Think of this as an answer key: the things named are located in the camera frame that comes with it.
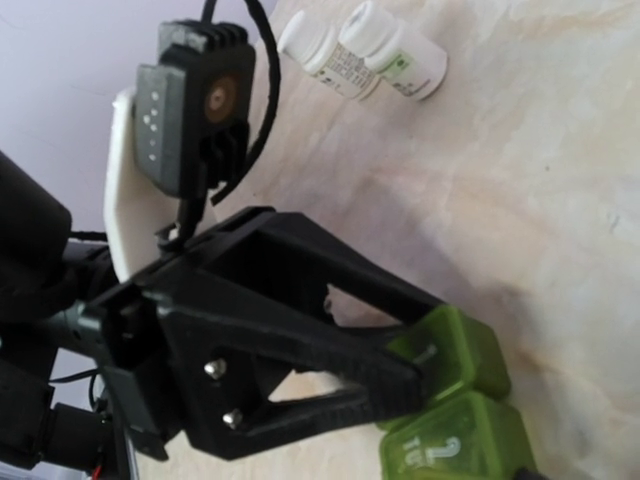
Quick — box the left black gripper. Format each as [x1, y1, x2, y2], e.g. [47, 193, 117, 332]
[83, 208, 429, 460]

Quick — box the small white pill bottle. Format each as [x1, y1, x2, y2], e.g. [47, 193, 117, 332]
[339, 1, 448, 101]

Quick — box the green weekly pill organizer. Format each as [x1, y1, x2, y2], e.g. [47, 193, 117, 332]
[378, 305, 537, 479]

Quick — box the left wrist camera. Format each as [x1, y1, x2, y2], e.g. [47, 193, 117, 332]
[103, 20, 256, 282]

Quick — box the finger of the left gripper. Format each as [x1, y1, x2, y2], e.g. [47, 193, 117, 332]
[239, 208, 444, 333]

